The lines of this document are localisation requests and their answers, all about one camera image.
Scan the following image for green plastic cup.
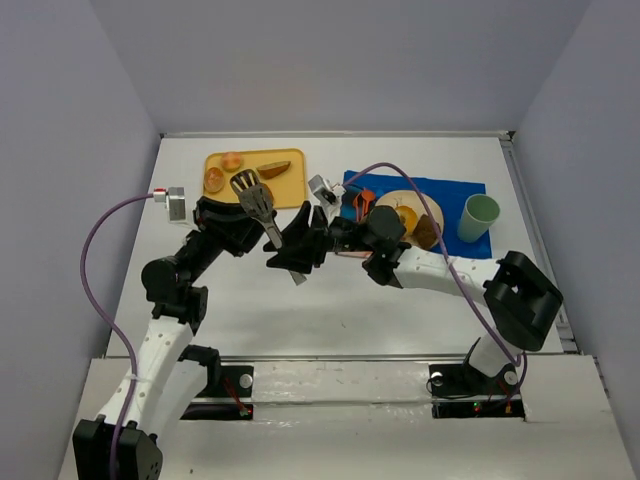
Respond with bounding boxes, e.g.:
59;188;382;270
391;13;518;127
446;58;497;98
457;194;501;243

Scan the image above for metal serving tongs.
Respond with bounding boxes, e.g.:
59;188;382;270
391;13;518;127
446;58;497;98
229;169;311;288

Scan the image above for brown chocolate croissant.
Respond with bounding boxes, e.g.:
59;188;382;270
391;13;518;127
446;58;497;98
411;214;438;250

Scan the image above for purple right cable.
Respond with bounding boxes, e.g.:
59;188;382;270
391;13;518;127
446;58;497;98
342;161;529;401

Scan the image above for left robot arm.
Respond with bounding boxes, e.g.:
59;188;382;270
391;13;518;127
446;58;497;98
72;197;263;479

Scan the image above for purple cable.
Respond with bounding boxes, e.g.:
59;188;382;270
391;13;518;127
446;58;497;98
342;161;529;401
80;192;161;480

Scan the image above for brown bread wedge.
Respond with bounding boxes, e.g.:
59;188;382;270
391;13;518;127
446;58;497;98
256;161;291;180

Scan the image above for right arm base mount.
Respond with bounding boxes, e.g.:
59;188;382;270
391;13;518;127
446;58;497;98
426;363;525;420

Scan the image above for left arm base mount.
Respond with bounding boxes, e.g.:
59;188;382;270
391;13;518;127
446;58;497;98
179;345;254;421

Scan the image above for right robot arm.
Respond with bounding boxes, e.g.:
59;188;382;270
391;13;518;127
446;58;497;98
263;202;563;397

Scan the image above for orange plastic fork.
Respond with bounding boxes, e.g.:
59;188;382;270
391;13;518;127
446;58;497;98
360;189;376;220

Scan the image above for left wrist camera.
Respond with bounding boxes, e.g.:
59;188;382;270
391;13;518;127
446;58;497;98
152;187;187;224

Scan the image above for blue printed placemat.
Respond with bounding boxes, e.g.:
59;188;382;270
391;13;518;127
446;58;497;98
341;174;492;259

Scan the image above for yellow plastic tray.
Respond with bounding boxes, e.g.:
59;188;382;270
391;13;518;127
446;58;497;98
202;148;307;209

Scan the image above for orange plastic spoon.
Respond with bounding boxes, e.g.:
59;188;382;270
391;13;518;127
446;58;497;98
353;193;365;222

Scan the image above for small brown bread roll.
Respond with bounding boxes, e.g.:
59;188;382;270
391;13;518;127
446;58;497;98
262;183;275;206

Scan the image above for beige patterned plate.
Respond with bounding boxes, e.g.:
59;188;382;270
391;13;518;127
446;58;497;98
374;189;445;249

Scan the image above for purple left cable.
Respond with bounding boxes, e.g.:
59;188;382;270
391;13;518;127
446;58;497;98
80;192;161;480

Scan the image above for sugared round bun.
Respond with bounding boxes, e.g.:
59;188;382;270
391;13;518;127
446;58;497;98
203;167;225;194

